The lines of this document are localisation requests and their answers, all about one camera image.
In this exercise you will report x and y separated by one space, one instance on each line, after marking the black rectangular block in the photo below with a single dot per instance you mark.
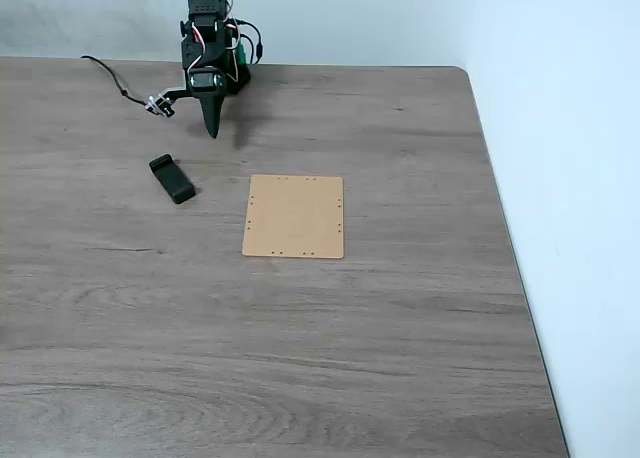
172 179

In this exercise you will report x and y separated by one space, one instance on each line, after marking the green controller board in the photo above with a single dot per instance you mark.
240 55

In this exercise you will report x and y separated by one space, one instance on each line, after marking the tan board with holes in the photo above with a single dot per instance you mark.
295 218

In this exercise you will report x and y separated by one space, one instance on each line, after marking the small camera on black bracket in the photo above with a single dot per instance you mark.
160 103

